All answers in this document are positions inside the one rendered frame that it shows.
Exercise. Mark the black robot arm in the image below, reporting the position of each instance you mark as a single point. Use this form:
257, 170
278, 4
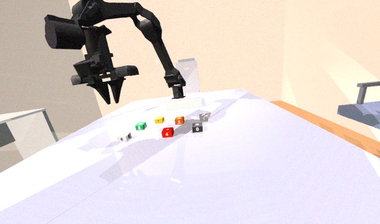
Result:
63, 33

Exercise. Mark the red block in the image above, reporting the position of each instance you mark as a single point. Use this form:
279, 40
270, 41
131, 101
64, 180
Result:
167, 132

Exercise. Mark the orange block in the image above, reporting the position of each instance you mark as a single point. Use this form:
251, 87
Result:
179, 120

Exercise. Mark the yellow digit block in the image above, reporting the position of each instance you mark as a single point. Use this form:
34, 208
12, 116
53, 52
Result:
159, 120

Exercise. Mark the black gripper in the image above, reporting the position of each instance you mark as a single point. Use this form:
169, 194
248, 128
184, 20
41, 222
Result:
116, 76

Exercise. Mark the green block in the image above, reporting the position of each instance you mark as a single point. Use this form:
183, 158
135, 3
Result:
140, 126

